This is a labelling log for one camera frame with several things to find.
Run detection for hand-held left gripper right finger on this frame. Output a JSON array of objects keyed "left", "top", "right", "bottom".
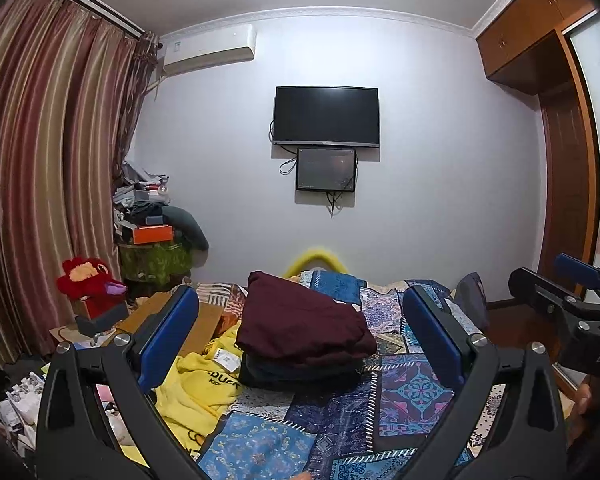
[{"left": 400, "top": 285, "right": 568, "bottom": 480}]

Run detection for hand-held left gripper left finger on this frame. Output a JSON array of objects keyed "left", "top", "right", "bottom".
[{"left": 35, "top": 284, "right": 206, "bottom": 480}]

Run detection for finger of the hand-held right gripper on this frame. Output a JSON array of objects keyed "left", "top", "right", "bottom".
[
  {"left": 553, "top": 253, "right": 600, "bottom": 306},
  {"left": 508, "top": 266, "right": 588, "bottom": 333}
]

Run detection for maroon button-up shirt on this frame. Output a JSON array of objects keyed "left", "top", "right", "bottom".
[{"left": 235, "top": 271, "right": 378, "bottom": 367}]

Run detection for person's right hand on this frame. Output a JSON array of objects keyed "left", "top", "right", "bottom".
[{"left": 570, "top": 377, "right": 598, "bottom": 421}]

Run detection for brown cardboard sheet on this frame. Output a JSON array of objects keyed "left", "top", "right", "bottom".
[{"left": 47, "top": 287, "right": 226, "bottom": 356}]

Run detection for dark grey pillow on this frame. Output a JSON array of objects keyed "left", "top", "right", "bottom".
[{"left": 452, "top": 272, "right": 488, "bottom": 333}]

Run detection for yellow printed garment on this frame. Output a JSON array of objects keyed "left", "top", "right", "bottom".
[{"left": 115, "top": 322, "right": 243, "bottom": 466}]

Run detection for dark grey box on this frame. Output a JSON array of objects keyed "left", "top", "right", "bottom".
[{"left": 75, "top": 300, "right": 128, "bottom": 336}]

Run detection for green patterned cloth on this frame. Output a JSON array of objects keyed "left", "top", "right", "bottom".
[{"left": 117, "top": 241, "right": 193, "bottom": 286}]

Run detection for brown wooden door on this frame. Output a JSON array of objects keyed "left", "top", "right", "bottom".
[{"left": 537, "top": 30, "right": 600, "bottom": 301}]

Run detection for red plush toy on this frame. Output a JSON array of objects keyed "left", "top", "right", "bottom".
[{"left": 56, "top": 256, "right": 128, "bottom": 303}]

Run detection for orange box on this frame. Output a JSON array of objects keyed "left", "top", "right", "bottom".
[{"left": 132, "top": 225, "right": 174, "bottom": 245}]

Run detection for dark grey garment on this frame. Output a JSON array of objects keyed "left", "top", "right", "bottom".
[{"left": 165, "top": 205, "right": 210, "bottom": 256}]

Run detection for folded blue jeans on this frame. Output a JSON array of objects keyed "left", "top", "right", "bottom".
[{"left": 237, "top": 350, "right": 368, "bottom": 392}]

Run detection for yellow curved foam tube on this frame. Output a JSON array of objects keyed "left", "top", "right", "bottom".
[{"left": 285, "top": 246, "right": 348, "bottom": 278}]

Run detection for pile of stacked clutter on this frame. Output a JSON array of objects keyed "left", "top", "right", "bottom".
[{"left": 111, "top": 160, "right": 173, "bottom": 233}]

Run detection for blue patchwork blanket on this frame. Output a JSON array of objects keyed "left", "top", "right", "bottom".
[{"left": 195, "top": 270, "right": 511, "bottom": 480}]

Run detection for pile of white floor clutter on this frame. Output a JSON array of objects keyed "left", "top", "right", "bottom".
[{"left": 0, "top": 355, "right": 51, "bottom": 461}]

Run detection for striped brown curtain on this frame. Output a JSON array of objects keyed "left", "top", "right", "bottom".
[{"left": 0, "top": 0, "right": 161, "bottom": 366}]

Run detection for brown wooden overhead cabinet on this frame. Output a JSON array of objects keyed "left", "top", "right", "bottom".
[{"left": 475, "top": 0, "right": 598, "bottom": 96}]

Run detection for white air conditioner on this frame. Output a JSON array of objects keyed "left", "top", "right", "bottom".
[{"left": 161, "top": 24, "right": 257, "bottom": 77}]

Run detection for small black wall monitor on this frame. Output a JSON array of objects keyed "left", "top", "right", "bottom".
[{"left": 295, "top": 146, "right": 357, "bottom": 193}]

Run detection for black wall television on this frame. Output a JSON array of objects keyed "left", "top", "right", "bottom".
[{"left": 271, "top": 86, "right": 381, "bottom": 149}]

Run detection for curtain rail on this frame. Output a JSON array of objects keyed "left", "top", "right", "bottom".
[{"left": 25, "top": 0, "right": 146, "bottom": 38}]

